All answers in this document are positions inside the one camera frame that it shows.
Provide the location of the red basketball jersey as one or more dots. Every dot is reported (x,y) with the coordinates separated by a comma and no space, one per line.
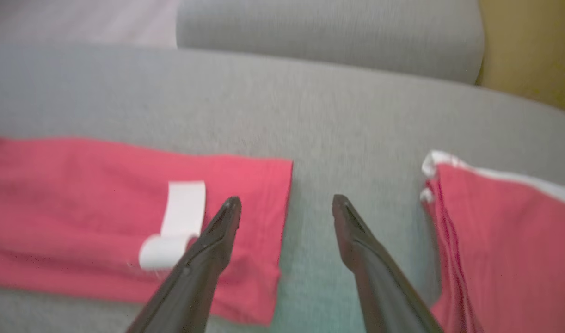
(79,208)

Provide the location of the large yellow sofa back cushion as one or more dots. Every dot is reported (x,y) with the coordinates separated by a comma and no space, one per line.
(532,46)

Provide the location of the red shorts with white stripe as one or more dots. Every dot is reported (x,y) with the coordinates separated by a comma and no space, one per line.
(509,254)

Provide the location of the grey sofa seat cushion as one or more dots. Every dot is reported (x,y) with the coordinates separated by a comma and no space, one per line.
(333,32)
(171,92)

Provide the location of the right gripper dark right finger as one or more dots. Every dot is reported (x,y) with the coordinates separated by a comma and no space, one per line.
(379,286)

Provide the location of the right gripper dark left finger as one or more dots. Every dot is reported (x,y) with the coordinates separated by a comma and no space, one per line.
(194,277)

